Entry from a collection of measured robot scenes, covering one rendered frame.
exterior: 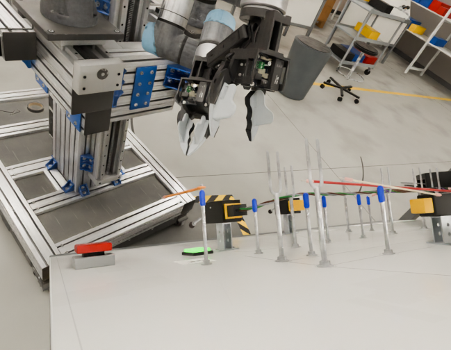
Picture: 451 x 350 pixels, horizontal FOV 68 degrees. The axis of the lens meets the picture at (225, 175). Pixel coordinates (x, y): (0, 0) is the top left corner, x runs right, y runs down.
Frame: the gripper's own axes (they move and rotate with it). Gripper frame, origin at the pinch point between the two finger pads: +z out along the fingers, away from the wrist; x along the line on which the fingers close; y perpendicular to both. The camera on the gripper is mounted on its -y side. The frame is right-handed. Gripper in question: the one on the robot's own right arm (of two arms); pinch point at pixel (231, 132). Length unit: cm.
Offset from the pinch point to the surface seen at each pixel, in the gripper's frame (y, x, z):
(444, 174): 10, 70, 3
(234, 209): 6.5, -1.1, 12.1
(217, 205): 2.9, -2.0, 12.9
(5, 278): -110, -25, 90
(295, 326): 38.8, -22.9, 5.1
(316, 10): -342, 379, -159
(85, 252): 1.7, -23.6, 19.8
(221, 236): 4.2, -0.9, 18.3
